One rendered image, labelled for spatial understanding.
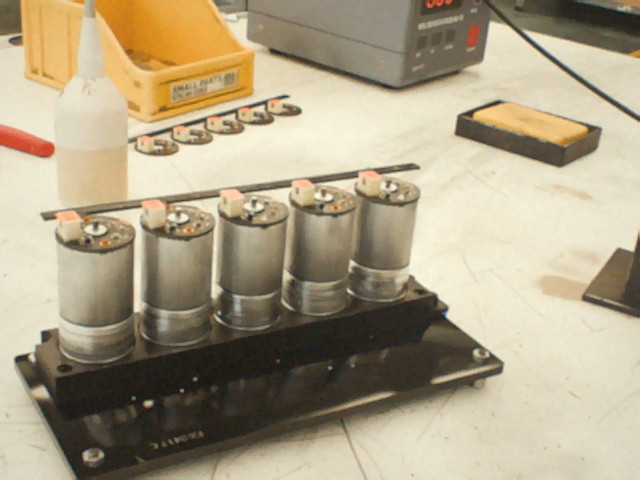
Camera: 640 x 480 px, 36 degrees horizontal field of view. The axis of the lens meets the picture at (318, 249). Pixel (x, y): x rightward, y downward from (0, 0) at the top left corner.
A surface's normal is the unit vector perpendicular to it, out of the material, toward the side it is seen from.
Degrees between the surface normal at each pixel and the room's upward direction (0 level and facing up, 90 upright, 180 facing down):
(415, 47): 90
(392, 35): 90
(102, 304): 90
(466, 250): 0
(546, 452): 0
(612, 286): 0
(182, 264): 90
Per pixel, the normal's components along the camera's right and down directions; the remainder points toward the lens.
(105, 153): 0.59, 0.40
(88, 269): 0.04, 0.44
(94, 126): 0.27, 0.51
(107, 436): 0.08, -0.90
